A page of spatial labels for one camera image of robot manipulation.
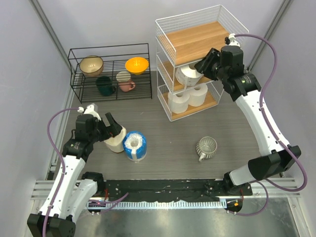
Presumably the black wire dish rack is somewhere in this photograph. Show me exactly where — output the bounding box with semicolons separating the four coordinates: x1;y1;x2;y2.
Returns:
68;43;153;103

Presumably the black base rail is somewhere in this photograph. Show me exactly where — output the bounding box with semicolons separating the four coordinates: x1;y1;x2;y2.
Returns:
104;179;253;202

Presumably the white paper towel roll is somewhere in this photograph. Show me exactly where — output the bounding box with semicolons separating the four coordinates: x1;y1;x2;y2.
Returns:
175;63;203;86
188;83;208;107
168;92;190;114

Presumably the blue wrapped paper towel roll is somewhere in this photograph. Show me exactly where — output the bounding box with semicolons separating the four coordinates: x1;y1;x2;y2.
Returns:
122;131;147;162

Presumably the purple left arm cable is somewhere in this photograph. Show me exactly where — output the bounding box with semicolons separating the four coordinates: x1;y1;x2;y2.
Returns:
46;107;79;237

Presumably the cream round lid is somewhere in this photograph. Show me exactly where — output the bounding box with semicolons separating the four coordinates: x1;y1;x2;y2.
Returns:
116;71;131;82

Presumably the white cable duct strip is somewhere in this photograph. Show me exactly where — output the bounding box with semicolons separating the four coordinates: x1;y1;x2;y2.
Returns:
86;199;228;210

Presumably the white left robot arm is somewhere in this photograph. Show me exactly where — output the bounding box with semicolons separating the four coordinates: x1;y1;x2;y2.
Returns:
27;111;122;237

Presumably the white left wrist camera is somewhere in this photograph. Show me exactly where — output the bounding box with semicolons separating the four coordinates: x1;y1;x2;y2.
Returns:
77;103;101;120

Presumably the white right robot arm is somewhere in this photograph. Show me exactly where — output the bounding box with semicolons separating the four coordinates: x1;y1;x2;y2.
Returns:
195;45;301;195

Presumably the grey ribbed mug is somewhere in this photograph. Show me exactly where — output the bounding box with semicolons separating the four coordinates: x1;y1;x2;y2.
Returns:
196;137;218;162

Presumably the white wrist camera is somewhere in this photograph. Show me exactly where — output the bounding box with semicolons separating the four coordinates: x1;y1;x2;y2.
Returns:
225;34;240;47
77;103;101;120

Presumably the pink mug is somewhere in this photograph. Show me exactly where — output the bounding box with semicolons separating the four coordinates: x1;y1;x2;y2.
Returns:
118;80;136;92

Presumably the cream squashed paper towel roll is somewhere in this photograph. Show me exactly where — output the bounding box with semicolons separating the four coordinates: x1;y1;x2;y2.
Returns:
104;127;126;153

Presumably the orange bowl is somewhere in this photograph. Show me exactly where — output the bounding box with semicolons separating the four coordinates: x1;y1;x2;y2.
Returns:
125;57;149;75

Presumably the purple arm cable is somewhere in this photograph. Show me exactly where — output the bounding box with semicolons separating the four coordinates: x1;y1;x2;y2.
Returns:
232;33;308;217
46;107;79;237

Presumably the white wire wooden shelf unit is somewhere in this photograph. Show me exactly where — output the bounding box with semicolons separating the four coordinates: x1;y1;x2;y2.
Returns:
155;5;249;121

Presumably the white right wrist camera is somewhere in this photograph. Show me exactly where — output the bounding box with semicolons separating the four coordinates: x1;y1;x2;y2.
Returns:
225;34;240;47

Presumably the beige ceramic bowl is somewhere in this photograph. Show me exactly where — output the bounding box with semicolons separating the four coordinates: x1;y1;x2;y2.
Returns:
79;55;104;77

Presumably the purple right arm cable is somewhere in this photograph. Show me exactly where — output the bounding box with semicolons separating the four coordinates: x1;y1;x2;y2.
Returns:
232;33;308;217

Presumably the dark green mug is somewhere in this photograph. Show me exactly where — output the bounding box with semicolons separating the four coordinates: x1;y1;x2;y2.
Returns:
95;76;116;96

